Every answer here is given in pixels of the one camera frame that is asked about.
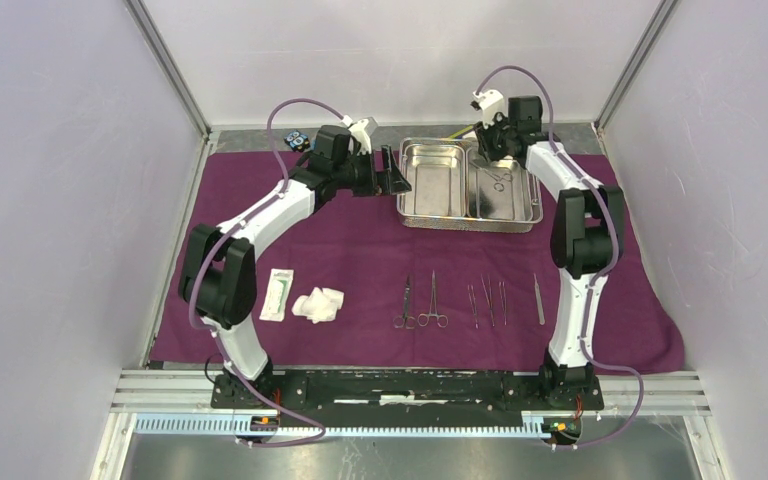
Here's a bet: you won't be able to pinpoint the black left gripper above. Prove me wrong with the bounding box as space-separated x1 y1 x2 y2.
333 145 411 198

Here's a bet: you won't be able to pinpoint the metal mesh instrument tray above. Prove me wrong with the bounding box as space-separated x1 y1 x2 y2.
397 138 542 233

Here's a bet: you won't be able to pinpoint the purple cloth wrap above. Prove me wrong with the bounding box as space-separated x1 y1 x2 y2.
149 151 685 374

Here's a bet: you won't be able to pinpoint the steel surgical scissors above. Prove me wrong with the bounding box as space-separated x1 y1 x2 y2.
393 275 418 330

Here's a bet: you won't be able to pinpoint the steel hemostat clamp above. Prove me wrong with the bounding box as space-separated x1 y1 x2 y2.
482 168 513 192
417 271 449 328

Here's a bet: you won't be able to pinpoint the thin curved steel tweezers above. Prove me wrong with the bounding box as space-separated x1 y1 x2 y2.
498 281 508 325

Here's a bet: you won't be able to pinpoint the white gauze wad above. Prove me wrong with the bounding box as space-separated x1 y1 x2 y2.
291 287 345 324

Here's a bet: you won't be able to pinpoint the steel needle holder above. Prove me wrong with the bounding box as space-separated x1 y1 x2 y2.
480 274 495 327

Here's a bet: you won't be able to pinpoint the suture packet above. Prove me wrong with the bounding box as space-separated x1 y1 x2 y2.
259 269 294 322

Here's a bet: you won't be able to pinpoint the steel forceps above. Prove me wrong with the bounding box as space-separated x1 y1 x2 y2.
533 273 546 326

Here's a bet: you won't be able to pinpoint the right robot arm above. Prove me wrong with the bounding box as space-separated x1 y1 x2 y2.
471 90 625 408

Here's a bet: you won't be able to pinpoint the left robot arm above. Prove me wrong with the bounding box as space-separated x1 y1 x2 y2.
178 117 411 408

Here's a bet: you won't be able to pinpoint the steel left inner pan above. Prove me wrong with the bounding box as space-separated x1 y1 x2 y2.
397 138 467 219

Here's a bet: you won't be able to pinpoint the steel pan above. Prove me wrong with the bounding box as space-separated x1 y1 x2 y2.
397 138 467 219
466 147 543 230

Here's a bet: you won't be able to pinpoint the steel right inner pan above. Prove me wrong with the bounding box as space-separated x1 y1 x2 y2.
466 147 543 230

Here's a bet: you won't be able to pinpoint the black blue toy car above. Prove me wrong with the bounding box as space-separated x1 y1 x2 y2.
284 130 312 153

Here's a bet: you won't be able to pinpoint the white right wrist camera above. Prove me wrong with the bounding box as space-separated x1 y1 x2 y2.
470 89 507 129

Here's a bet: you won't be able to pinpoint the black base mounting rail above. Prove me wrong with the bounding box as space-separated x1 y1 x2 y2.
210 369 605 429

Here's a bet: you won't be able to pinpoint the aluminium corner frame rail right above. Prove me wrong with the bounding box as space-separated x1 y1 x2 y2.
593 0 680 134

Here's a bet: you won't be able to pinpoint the aluminium corner frame rail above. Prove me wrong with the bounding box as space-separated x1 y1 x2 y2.
593 0 680 134
123 0 211 138

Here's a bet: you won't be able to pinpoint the aluminium corner frame rail left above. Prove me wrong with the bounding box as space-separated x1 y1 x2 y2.
123 0 211 138

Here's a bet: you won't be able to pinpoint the aluminium front frame rail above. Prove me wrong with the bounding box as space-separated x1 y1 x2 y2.
111 370 711 440

